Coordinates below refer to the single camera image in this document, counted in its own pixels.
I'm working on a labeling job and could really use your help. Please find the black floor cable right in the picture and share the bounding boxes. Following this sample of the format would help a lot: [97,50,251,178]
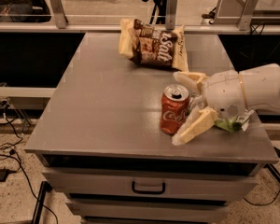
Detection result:
[243,140,280,207]

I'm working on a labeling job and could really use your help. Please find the black floor cable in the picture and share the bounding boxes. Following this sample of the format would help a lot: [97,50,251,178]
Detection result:
[243,140,280,207]
[0,101,60,224]

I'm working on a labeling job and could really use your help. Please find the black metal floor leg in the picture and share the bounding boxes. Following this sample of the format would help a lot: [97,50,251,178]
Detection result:
[31,181,49,224]

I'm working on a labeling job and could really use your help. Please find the black drawer handle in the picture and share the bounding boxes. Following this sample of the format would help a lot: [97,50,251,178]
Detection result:
[131,181,166,195]

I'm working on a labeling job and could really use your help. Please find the black floor cable left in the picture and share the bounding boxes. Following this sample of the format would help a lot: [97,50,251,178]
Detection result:
[0,101,60,224]

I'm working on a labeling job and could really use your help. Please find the metal rail bracket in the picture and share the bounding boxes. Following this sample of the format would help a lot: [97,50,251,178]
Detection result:
[165,0,177,30]
[237,0,259,31]
[49,0,67,29]

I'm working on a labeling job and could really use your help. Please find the left metal rail bracket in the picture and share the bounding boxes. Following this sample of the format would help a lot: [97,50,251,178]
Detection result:
[49,0,67,29]

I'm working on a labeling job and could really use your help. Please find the middle metal rail bracket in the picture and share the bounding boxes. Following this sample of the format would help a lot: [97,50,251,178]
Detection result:
[165,0,177,30]

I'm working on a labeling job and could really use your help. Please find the green chip bag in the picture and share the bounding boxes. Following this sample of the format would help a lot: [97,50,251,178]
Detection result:
[187,93,256,133]

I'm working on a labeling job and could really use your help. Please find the red coke can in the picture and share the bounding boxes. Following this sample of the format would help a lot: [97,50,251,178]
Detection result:
[160,84,189,134]

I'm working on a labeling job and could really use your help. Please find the brown white chip bag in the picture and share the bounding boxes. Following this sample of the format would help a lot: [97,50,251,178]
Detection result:
[119,19,189,72]

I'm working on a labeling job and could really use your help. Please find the right metal rail bracket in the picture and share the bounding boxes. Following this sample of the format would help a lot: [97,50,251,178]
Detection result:
[237,0,259,31]

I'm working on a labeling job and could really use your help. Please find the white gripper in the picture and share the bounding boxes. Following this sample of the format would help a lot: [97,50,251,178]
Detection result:
[172,70,245,146]

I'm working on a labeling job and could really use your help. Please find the grey drawer cabinet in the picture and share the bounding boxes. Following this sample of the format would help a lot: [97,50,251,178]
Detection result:
[26,33,277,224]

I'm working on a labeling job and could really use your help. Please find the person in background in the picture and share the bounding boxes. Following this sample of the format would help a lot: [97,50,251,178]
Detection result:
[0,0,51,23]

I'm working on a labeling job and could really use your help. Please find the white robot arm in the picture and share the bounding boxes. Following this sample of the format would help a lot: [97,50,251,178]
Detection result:
[172,63,280,146]

